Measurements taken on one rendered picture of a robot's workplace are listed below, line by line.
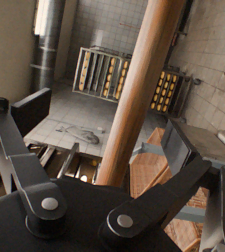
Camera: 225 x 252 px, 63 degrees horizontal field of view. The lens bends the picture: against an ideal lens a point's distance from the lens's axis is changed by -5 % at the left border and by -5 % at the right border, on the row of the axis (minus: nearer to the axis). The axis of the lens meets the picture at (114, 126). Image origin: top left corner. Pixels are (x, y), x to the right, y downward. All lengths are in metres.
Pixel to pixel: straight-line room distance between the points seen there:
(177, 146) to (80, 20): 5.17
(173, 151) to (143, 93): 0.06
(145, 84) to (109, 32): 5.00
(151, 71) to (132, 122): 0.05
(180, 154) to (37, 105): 0.13
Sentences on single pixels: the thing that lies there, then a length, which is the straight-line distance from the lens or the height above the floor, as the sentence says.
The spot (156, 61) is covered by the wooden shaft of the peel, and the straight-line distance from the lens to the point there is 0.18.
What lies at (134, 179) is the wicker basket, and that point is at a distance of 1.80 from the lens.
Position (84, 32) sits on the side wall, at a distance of 5.25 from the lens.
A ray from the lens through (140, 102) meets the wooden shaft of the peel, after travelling 0.18.
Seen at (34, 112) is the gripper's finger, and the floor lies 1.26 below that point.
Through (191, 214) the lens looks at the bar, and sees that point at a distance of 0.82.
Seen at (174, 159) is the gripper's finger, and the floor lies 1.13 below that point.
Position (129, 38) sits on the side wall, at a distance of 5.15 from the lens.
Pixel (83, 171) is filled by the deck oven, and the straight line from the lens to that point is 2.08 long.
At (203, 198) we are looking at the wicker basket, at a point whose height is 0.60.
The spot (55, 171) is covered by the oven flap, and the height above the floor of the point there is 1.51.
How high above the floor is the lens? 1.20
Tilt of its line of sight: 3 degrees down
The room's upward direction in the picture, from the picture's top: 76 degrees counter-clockwise
